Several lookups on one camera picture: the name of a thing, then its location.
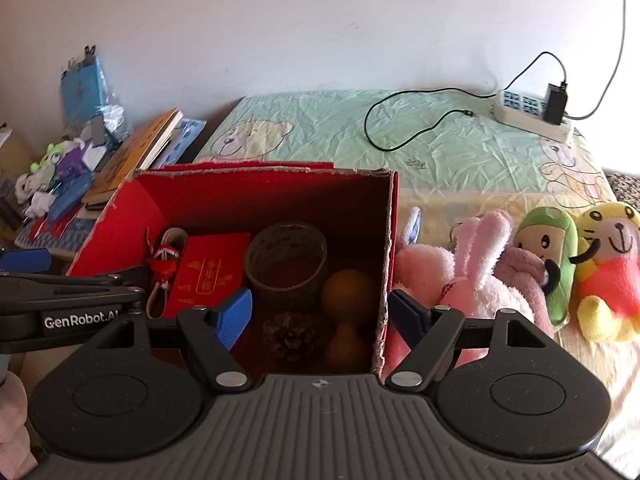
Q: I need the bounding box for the person's left hand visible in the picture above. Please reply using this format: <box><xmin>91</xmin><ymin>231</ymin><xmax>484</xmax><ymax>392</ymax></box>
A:
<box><xmin>0</xmin><ymin>372</ymin><xmax>38</xmax><ymax>478</ymax></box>

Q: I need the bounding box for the blue plastic packet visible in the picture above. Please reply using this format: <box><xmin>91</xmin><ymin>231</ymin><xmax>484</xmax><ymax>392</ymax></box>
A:
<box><xmin>60</xmin><ymin>47</ymin><xmax>110</xmax><ymax>129</ymax></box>

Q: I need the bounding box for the small white plush figure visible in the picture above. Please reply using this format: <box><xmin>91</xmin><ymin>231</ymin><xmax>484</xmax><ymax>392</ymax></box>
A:
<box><xmin>15</xmin><ymin>175</ymin><xmax>57</xmax><ymax>217</ymax></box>

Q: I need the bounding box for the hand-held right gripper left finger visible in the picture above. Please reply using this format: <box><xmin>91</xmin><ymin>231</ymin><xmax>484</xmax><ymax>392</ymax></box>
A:
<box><xmin>107</xmin><ymin>288</ymin><xmax>253</xmax><ymax>394</ymax></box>

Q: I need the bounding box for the brown pine cone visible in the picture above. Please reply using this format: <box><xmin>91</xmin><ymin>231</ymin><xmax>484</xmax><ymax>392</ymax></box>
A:
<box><xmin>262</xmin><ymin>311</ymin><xmax>321</xmax><ymax>363</ymax></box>

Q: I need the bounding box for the green plush toy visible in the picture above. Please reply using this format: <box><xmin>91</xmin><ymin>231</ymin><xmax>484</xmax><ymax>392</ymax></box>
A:
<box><xmin>515</xmin><ymin>206</ymin><xmax>581</xmax><ymax>331</ymax></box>

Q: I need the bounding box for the orange wooden gourd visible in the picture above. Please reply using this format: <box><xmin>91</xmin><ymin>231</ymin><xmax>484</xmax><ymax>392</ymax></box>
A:
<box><xmin>320</xmin><ymin>269</ymin><xmax>381</xmax><ymax>373</ymax></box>

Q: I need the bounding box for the black charger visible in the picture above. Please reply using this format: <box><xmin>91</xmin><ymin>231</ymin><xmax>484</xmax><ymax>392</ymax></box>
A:
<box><xmin>542</xmin><ymin>81</ymin><xmax>570</xmax><ymax>126</ymax></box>

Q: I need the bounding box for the clear tape roll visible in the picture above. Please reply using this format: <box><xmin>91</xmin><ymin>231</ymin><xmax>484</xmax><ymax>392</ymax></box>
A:
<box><xmin>244</xmin><ymin>221</ymin><xmax>329</xmax><ymax>311</ymax></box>

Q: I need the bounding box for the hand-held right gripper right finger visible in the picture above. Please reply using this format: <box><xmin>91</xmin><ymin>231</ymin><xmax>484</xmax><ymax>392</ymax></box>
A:
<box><xmin>387</xmin><ymin>289</ymin><xmax>546</xmax><ymax>390</ymax></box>

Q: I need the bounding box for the stack of books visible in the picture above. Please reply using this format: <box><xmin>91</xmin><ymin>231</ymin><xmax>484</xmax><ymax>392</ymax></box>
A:
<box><xmin>82</xmin><ymin>108</ymin><xmax>184</xmax><ymax>211</ymax></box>

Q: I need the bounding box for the red and white ornament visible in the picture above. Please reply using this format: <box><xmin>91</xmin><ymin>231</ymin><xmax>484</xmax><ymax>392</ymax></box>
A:
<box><xmin>145</xmin><ymin>227</ymin><xmax>190</xmax><ymax>318</ymax></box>

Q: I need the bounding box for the pink plush rabbit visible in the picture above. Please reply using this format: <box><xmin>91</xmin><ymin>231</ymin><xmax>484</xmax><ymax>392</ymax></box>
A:
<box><xmin>387</xmin><ymin>210</ymin><xmax>556</xmax><ymax>367</ymax></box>

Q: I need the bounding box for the small green plush figure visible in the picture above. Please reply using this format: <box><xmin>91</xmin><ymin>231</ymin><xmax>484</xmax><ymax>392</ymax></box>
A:
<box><xmin>30</xmin><ymin>142</ymin><xmax>67</xmax><ymax>172</ymax></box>

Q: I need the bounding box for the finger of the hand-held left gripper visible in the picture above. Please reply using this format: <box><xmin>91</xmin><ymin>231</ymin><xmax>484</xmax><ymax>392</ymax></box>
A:
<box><xmin>0</xmin><ymin>266</ymin><xmax>151</xmax><ymax>294</ymax></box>
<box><xmin>0</xmin><ymin>249</ymin><xmax>53</xmax><ymax>275</ymax></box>

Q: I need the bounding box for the grey power strip cable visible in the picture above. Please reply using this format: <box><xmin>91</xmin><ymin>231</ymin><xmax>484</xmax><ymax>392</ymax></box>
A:
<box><xmin>569</xmin><ymin>0</ymin><xmax>629</xmax><ymax>122</ymax></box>

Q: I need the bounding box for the red cardboard box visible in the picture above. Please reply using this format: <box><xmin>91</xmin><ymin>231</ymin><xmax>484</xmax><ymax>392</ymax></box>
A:
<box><xmin>67</xmin><ymin>162</ymin><xmax>401</xmax><ymax>378</ymax></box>

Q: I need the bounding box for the white power strip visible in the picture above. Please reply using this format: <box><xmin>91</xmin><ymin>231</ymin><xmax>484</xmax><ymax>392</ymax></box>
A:
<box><xmin>494</xmin><ymin>90</ymin><xmax>574</xmax><ymax>142</ymax></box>

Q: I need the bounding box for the yellow plush tiger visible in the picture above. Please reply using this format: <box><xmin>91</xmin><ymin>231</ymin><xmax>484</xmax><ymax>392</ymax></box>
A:
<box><xmin>570</xmin><ymin>202</ymin><xmax>640</xmax><ymax>343</ymax></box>

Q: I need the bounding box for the dark patterned blanket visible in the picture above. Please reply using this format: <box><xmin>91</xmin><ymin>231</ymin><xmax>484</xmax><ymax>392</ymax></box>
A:
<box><xmin>602</xmin><ymin>172</ymin><xmax>640</xmax><ymax>207</ymax></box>

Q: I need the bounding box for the red envelope packet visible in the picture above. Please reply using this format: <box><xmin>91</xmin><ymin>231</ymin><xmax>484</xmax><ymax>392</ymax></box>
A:
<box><xmin>162</xmin><ymin>232</ymin><xmax>252</xmax><ymax>318</ymax></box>

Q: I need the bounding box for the light blue booklet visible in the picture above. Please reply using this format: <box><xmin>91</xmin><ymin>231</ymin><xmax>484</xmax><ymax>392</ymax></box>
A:
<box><xmin>150</xmin><ymin>119</ymin><xmax>207</xmax><ymax>169</ymax></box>

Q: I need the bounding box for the purple tissue pack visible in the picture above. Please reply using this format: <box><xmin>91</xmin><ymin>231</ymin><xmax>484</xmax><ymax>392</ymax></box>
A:
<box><xmin>55</xmin><ymin>142</ymin><xmax>92</xmax><ymax>182</ymax></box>

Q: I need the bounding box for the blue patterned table mat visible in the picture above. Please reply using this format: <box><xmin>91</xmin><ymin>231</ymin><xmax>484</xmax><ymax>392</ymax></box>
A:
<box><xmin>14</xmin><ymin>207</ymin><xmax>103</xmax><ymax>262</ymax></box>

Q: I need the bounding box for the black charger cable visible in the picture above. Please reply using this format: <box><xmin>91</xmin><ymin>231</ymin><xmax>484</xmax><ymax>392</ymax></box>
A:
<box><xmin>364</xmin><ymin>51</ymin><xmax>570</xmax><ymax>152</ymax></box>

